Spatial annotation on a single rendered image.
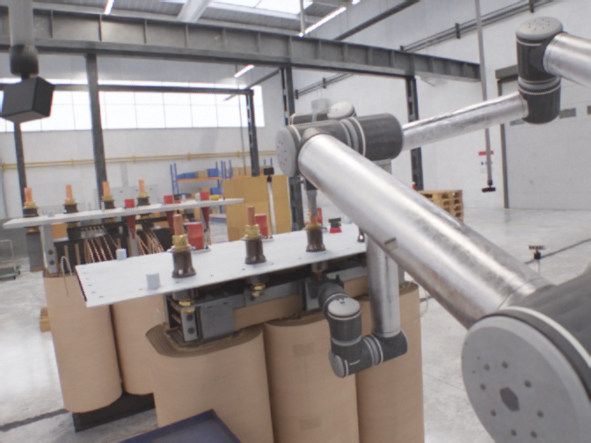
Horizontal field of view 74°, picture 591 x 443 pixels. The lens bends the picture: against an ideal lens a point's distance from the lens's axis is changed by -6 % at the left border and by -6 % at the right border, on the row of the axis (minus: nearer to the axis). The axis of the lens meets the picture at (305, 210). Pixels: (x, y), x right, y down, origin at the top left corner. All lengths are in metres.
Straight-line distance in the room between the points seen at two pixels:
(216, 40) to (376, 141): 9.41
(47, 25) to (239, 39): 4.16
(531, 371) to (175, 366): 1.26
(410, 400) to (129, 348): 1.97
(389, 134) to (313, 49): 10.58
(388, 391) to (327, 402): 0.36
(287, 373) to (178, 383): 0.45
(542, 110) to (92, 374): 3.00
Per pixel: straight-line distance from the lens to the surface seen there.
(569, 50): 1.53
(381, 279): 1.38
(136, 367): 3.30
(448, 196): 8.98
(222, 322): 1.57
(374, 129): 1.24
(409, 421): 2.30
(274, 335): 1.74
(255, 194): 6.56
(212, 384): 1.59
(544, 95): 1.69
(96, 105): 9.98
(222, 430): 1.49
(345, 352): 1.42
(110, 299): 1.30
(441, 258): 0.68
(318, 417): 1.89
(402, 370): 2.14
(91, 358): 3.19
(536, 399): 0.53
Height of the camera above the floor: 1.66
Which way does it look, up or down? 4 degrees down
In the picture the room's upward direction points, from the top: 5 degrees counter-clockwise
